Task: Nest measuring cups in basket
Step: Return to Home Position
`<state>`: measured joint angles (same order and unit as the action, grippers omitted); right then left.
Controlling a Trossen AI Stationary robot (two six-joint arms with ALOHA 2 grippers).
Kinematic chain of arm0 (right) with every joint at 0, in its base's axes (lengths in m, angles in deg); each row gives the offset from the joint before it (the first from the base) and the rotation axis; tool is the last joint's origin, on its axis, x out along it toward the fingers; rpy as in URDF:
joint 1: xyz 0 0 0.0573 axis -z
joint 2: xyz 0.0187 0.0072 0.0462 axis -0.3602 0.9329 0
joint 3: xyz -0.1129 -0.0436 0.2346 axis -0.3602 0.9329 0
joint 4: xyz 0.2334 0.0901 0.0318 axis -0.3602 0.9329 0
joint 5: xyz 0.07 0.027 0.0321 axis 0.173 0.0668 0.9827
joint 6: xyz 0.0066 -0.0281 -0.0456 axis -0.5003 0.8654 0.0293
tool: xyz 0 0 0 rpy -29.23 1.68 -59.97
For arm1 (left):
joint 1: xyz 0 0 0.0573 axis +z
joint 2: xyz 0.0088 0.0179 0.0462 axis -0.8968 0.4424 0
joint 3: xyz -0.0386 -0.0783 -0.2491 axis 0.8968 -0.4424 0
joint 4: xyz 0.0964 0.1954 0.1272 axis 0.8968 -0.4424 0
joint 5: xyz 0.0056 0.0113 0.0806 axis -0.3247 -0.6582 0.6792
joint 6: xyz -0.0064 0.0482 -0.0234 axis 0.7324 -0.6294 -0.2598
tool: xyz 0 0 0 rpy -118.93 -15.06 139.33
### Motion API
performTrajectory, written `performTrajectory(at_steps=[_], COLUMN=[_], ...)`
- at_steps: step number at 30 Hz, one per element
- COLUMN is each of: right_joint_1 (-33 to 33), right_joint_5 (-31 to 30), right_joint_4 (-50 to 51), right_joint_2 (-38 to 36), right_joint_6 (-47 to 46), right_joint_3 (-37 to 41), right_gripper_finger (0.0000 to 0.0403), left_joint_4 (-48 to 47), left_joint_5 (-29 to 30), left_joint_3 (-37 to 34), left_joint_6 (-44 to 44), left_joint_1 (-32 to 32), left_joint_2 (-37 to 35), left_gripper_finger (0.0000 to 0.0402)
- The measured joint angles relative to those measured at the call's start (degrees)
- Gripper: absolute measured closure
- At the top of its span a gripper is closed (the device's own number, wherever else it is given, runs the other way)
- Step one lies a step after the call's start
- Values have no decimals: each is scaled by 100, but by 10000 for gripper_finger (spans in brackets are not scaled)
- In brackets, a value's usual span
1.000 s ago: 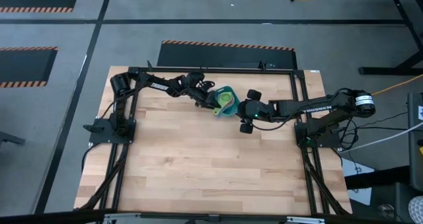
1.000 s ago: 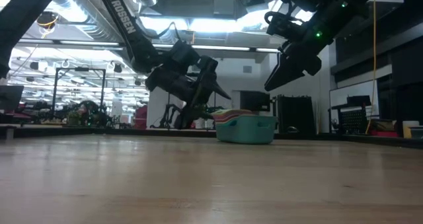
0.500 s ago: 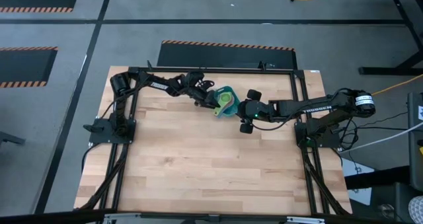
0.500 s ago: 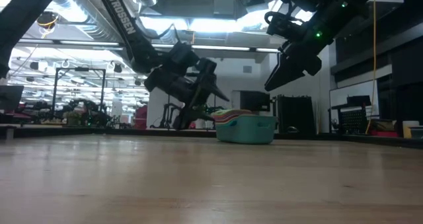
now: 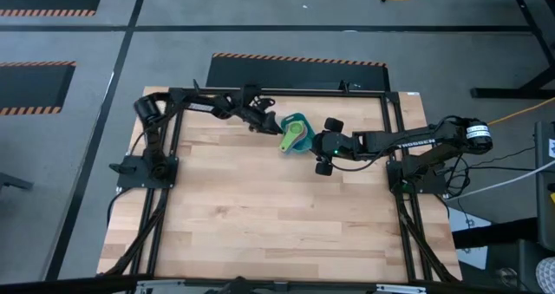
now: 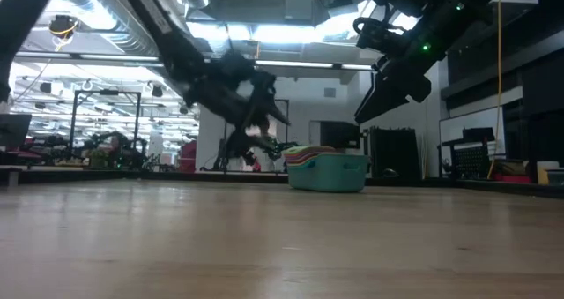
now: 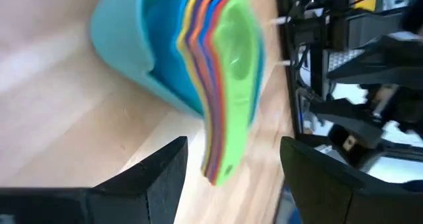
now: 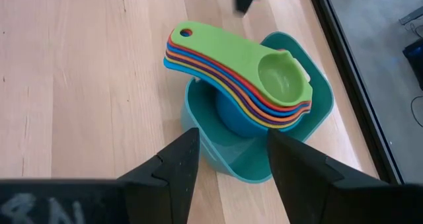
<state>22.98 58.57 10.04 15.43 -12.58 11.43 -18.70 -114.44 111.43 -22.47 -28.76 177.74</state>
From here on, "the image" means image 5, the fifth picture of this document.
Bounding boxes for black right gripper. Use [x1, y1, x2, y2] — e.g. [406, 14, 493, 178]
[310, 116, 355, 177]

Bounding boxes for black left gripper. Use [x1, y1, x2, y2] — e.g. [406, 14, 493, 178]
[233, 84, 284, 134]

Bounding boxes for green measuring cup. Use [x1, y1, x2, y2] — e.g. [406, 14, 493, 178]
[277, 121, 308, 154]

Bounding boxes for teal plastic basket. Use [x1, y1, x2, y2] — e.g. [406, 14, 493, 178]
[279, 112, 320, 160]

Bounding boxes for white sheet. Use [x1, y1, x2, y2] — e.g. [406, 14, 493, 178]
[448, 206, 491, 270]

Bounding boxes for black stand base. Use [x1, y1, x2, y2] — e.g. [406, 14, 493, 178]
[470, 0, 555, 100]

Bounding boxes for dark cabinet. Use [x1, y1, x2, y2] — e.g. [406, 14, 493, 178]
[533, 120, 555, 252]

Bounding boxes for black box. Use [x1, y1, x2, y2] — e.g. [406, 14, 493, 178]
[453, 218, 555, 294]

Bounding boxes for patterned white ball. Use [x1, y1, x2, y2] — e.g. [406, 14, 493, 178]
[535, 257, 555, 294]

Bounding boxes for black crossbeam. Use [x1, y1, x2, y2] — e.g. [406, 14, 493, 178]
[0, 274, 555, 294]

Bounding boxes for grey chair leg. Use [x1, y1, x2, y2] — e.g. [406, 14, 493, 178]
[0, 171, 35, 192]

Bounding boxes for black aluminium table frame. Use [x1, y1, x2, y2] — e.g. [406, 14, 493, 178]
[97, 79, 463, 286]

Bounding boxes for silver aluminium bracket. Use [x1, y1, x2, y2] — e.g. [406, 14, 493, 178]
[136, 279, 187, 294]
[375, 284, 428, 294]

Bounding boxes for black power cables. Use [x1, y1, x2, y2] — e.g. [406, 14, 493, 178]
[428, 144, 539, 202]

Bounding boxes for white floor cable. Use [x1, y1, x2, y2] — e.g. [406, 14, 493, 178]
[446, 158, 555, 200]

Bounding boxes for yellow extension cord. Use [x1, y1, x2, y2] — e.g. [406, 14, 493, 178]
[487, 96, 555, 126]

